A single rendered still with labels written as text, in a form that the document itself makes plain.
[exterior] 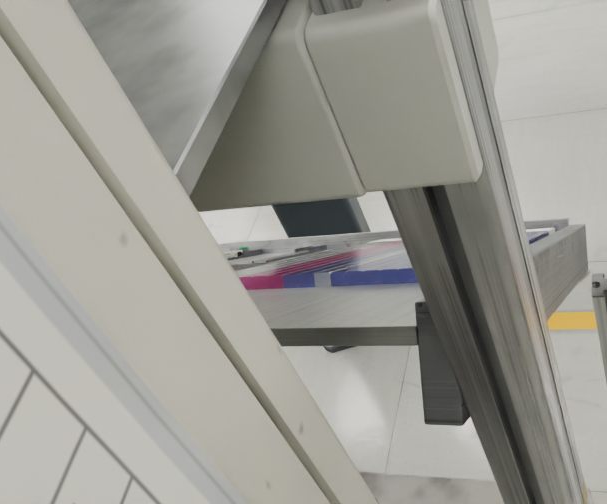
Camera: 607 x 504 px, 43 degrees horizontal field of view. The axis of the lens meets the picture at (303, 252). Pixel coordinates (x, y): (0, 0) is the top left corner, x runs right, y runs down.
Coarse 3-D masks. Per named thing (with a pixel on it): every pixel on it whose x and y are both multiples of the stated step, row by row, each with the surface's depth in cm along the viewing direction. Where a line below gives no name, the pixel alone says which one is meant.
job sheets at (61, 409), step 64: (0, 256) 12; (0, 320) 12; (64, 320) 13; (0, 384) 11; (64, 384) 13; (128, 384) 14; (0, 448) 11; (64, 448) 13; (128, 448) 14; (192, 448) 16
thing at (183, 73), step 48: (96, 0) 28; (144, 0) 27; (192, 0) 25; (240, 0) 24; (144, 48) 24; (192, 48) 23; (240, 48) 22; (144, 96) 22; (192, 96) 20; (192, 144) 19
